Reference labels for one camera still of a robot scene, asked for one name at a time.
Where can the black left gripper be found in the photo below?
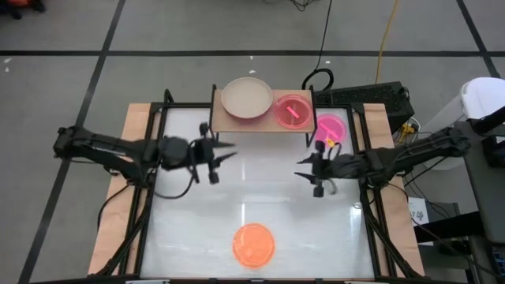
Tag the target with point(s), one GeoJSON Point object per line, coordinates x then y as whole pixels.
{"type": "Point", "coordinates": [204, 153]}

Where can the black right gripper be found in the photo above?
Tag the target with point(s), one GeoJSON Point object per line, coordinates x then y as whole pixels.
{"type": "Point", "coordinates": [324, 167]}

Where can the beige plate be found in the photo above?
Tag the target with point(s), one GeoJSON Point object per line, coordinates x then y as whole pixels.
{"type": "Point", "coordinates": [246, 98]}

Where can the translucent coral pink plate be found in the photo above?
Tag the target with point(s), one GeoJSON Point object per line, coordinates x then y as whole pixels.
{"type": "Point", "coordinates": [301, 103]}

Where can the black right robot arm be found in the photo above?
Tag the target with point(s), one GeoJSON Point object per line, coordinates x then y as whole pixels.
{"type": "Point", "coordinates": [394, 158]}

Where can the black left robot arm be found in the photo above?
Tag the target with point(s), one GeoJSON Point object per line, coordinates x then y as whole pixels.
{"type": "Point", "coordinates": [102, 146]}

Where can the wooden shelf board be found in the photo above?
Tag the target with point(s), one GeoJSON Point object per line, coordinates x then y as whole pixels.
{"type": "Point", "coordinates": [244, 125]}

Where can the yellow tag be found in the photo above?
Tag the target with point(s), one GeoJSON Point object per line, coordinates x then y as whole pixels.
{"type": "Point", "coordinates": [331, 143]}

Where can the black computer tower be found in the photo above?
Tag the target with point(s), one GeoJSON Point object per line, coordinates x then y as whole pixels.
{"type": "Point", "coordinates": [367, 98]}

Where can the translucent orange plate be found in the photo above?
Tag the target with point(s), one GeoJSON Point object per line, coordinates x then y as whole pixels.
{"type": "Point", "coordinates": [252, 245]}

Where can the printed white paper sheet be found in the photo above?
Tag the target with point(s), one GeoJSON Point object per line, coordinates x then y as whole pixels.
{"type": "Point", "coordinates": [418, 211]}

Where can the grey side desk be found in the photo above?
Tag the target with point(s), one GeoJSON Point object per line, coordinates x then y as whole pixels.
{"type": "Point", "coordinates": [489, 189]}

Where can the white plastic cover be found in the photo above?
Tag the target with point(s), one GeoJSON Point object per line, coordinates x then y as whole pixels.
{"type": "Point", "coordinates": [483, 96]}

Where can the orange and black floor item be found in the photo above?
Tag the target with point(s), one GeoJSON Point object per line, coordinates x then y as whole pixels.
{"type": "Point", "coordinates": [19, 6]}

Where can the black table frame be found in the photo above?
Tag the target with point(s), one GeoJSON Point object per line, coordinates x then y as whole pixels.
{"type": "Point", "coordinates": [147, 189]}

